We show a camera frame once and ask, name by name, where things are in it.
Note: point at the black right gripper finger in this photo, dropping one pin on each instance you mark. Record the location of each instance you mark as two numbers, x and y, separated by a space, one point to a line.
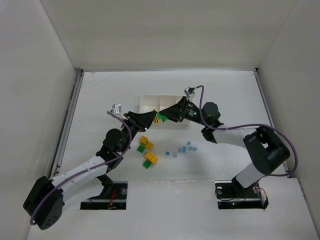
178 107
172 116

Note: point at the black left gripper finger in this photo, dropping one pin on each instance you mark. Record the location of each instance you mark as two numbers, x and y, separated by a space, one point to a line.
147 119
137 116

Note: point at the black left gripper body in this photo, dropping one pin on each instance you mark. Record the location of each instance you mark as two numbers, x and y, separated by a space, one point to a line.
135 120

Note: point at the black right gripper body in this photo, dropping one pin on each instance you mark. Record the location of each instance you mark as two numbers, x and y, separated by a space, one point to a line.
184 111

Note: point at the yellow curved lego brick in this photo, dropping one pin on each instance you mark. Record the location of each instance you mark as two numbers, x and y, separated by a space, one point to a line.
149 156

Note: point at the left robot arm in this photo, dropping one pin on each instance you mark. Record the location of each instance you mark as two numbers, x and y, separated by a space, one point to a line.
47 198

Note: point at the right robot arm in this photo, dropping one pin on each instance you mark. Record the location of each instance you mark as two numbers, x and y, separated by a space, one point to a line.
266 150

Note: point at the white divided plastic container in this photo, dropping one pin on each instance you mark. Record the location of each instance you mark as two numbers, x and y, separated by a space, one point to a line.
160 102

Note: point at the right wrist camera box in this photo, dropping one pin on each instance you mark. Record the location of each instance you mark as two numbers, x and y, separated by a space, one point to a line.
190 92

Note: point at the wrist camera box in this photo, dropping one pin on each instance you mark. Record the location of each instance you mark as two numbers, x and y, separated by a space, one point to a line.
190 92
116 109

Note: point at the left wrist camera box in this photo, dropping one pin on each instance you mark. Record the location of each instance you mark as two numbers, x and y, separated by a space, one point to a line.
116 109

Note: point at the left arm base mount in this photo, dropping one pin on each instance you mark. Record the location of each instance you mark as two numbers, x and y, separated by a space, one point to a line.
112 197

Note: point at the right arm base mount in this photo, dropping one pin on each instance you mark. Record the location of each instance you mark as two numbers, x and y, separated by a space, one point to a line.
231 197

